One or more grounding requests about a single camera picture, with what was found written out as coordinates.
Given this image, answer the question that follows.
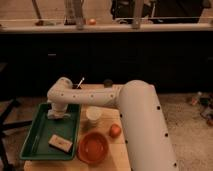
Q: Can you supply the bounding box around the grey towel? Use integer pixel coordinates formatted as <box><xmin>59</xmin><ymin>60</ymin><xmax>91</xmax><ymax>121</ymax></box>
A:
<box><xmin>47</xmin><ymin>109</ymin><xmax>70</xmax><ymax>120</ymax></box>

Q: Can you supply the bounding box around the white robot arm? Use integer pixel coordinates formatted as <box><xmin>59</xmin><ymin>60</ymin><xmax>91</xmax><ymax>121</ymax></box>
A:
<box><xmin>47</xmin><ymin>77</ymin><xmax>179</xmax><ymax>171</ymax></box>

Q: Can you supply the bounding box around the green plastic tray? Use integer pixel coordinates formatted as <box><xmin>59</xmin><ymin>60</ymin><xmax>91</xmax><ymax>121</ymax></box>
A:
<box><xmin>20</xmin><ymin>103</ymin><xmax>81</xmax><ymax>161</ymax></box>

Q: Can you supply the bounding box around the dark brown bowl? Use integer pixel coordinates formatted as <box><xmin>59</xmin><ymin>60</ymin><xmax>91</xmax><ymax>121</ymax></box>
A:
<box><xmin>72</xmin><ymin>84</ymin><xmax>82</xmax><ymax>89</ymax></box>

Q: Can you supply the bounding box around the white cup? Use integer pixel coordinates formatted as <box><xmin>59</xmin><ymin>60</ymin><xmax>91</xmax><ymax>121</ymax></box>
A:
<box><xmin>86</xmin><ymin>106</ymin><xmax>102</xmax><ymax>125</ymax></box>

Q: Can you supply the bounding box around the beige sponge block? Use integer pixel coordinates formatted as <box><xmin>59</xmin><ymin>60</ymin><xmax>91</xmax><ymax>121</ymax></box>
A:
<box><xmin>48</xmin><ymin>135</ymin><xmax>72</xmax><ymax>152</ymax></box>

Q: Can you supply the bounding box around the metal spoon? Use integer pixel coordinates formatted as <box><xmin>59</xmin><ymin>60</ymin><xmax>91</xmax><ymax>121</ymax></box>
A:
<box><xmin>78</xmin><ymin>77</ymin><xmax>85</xmax><ymax>86</ymax></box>

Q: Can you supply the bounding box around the orange plastic bowl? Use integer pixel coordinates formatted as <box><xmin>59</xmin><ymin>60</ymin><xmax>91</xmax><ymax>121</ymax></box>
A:
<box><xmin>77</xmin><ymin>132</ymin><xmax>109</xmax><ymax>165</ymax></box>

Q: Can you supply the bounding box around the dark metal cup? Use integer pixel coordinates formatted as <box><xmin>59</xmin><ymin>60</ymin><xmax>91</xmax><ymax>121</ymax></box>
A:
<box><xmin>103</xmin><ymin>79</ymin><xmax>113</xmax><ymax>88</ymax></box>

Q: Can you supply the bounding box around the black office chair base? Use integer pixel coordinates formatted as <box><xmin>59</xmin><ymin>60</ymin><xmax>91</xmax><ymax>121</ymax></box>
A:
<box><xmin>0</xmin><ymin>99</ymin><xmax>31</xmax><ymax>171</ymax></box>

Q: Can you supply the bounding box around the orange tomato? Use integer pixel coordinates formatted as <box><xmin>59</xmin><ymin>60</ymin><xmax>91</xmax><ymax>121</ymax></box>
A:
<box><xmin>109</xmin><ymin>124</ymin><xmax>121</xmax><ymax>138</ymax></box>

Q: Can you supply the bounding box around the orange fruit on counter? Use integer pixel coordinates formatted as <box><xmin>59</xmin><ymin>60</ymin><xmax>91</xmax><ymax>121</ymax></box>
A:
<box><xmin>88</xmin><ymin>18</ymin><xmax>97</xmax><ymax>25</ymax></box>

